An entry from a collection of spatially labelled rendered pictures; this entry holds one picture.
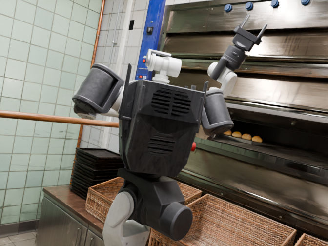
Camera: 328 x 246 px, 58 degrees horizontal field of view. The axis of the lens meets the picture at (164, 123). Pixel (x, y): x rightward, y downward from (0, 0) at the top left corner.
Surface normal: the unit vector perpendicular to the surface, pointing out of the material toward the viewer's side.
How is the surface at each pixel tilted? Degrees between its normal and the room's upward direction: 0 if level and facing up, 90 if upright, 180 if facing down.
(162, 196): 45
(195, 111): 90
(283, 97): 70
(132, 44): 90
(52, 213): 90
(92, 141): 90
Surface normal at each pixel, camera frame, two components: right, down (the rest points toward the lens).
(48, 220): -0.66, -0.09
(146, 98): 0.25, 0.11
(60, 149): 0.73, 0.18
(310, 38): -0.56, -0.42
